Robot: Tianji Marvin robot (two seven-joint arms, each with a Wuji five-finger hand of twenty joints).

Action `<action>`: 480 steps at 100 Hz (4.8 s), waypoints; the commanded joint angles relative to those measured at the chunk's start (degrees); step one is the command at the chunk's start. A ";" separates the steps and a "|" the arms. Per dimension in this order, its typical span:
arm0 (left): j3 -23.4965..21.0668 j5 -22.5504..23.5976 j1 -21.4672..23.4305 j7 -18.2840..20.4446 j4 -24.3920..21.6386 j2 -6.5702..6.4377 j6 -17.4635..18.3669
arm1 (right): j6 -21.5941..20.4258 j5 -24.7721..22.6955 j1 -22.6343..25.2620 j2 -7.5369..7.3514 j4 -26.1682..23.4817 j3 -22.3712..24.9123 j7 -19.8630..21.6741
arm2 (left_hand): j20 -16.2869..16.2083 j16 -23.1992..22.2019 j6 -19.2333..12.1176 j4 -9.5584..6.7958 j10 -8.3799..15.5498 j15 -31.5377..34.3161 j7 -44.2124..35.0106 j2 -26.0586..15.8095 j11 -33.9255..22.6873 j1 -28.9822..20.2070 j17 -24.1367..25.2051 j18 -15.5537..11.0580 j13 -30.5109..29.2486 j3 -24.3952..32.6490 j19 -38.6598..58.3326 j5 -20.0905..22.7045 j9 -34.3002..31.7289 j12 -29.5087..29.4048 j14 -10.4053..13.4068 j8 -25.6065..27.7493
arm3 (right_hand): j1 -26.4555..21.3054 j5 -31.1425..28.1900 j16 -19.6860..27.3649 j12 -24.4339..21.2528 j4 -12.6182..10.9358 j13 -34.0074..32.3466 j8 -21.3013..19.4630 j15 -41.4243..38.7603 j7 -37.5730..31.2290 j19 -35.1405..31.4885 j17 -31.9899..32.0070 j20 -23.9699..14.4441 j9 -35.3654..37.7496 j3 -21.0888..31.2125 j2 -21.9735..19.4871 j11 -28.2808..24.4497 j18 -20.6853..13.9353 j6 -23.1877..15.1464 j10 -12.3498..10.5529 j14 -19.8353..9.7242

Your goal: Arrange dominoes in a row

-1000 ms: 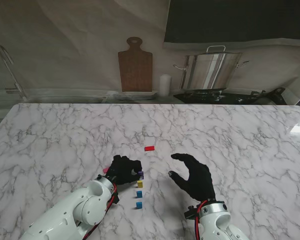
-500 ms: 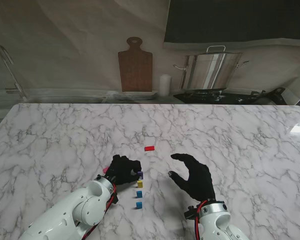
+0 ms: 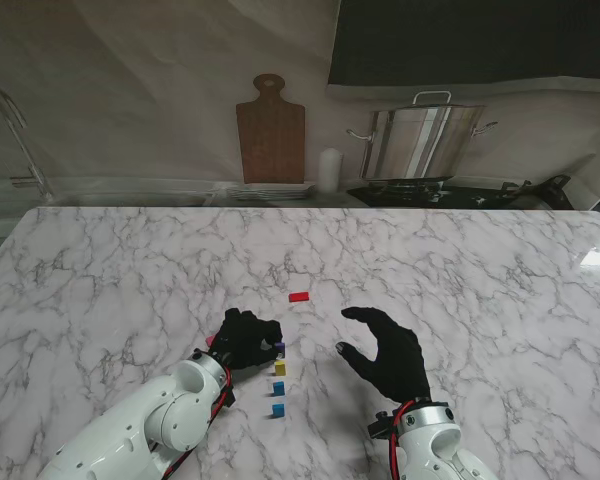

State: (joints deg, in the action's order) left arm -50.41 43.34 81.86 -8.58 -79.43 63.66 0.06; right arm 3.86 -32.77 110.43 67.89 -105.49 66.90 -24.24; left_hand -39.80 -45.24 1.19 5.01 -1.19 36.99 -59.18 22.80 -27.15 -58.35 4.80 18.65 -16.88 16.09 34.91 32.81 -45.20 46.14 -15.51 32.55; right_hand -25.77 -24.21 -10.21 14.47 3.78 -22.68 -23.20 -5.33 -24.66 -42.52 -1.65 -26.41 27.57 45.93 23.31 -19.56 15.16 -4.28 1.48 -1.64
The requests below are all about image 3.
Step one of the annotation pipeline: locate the steel stockpot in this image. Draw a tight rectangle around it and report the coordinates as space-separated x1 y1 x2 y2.
348 89 499 181

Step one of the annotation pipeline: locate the steel sink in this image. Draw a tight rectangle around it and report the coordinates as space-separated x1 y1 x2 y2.
0 177 216 207

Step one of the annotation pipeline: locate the white candle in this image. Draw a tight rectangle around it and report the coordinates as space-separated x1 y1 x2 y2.
317 146 344 194

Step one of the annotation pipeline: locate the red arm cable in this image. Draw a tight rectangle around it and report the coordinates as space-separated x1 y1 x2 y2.
162 367 234 474
388 399 417 479

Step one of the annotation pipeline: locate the brown wooden cutting board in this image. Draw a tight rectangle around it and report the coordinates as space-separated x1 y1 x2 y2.
235 73 307 185

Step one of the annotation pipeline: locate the dark range hood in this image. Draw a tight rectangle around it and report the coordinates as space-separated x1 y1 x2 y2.
327 0 600 87

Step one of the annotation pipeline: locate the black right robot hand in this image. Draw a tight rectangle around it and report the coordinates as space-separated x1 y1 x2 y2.
334 306 434 405

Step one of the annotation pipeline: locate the red left arm cable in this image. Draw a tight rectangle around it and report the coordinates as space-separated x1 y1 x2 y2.
162 367 234 474

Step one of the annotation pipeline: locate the black right wrist camera bracket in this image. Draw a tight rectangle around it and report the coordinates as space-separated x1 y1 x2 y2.
368 410 399 441

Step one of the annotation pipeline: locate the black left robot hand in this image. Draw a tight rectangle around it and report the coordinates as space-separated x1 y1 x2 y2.
212 308 284 371

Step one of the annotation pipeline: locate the black gas stove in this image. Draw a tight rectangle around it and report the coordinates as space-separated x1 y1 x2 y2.
347 175 506 210

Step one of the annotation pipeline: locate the stack of white plates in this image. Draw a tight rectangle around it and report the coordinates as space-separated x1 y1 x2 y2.
227 180 317 202

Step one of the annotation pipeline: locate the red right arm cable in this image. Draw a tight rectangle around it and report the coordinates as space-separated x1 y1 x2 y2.
388 399 417 479

